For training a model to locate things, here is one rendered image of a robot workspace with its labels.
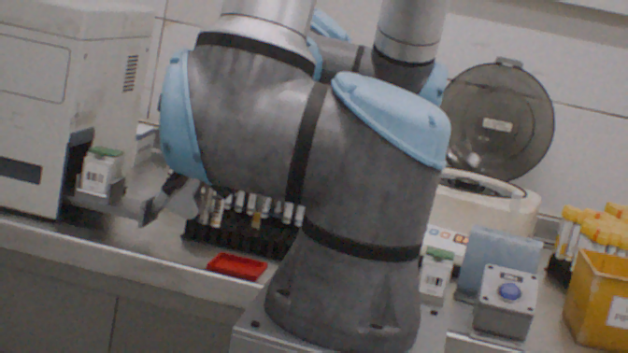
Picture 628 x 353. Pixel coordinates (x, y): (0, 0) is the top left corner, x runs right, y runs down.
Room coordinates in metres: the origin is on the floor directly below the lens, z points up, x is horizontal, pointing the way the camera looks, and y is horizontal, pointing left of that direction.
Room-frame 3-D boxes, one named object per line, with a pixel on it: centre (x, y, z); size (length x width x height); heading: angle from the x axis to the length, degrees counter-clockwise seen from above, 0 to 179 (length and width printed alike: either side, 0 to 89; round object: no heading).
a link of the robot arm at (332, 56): (1.16, 0.03, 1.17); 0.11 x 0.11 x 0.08; 85
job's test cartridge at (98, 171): (1.30, 0.29, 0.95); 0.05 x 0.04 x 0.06; 172
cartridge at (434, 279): (1.27, -0.19, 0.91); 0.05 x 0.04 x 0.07; 172
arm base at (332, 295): (0.89, -0.06, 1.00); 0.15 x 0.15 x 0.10
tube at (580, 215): (1.55, -0.44, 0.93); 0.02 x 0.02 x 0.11
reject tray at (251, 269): (1.23, 0.07, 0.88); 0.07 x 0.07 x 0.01; 82
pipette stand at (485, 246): (1.31, -0.28, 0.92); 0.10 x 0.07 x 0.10; 74
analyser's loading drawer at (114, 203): (1.30, 0.31, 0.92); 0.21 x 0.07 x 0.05; 82
